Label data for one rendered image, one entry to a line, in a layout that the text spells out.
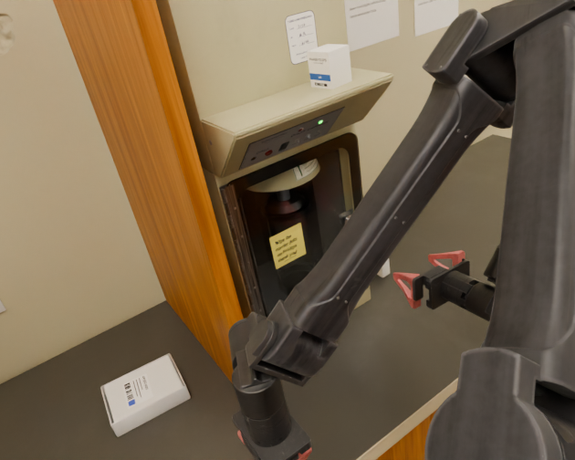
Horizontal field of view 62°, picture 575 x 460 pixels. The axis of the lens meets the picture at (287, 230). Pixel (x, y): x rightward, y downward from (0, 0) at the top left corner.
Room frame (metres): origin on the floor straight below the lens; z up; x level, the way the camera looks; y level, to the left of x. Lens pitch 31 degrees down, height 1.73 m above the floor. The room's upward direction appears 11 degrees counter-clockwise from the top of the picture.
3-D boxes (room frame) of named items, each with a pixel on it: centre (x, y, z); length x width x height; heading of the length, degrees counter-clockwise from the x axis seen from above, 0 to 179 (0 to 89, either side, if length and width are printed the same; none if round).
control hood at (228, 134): (0.79, -0.06, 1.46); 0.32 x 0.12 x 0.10; 119
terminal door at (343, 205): (0.83, -0.04, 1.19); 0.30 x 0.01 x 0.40; 119
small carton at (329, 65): (0.82, -0.12, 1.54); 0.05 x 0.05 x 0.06; 37
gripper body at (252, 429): (0.41, 0.07, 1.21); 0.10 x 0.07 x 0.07; 29
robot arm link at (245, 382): (0.41, 0.07, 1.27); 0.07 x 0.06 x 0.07; 6
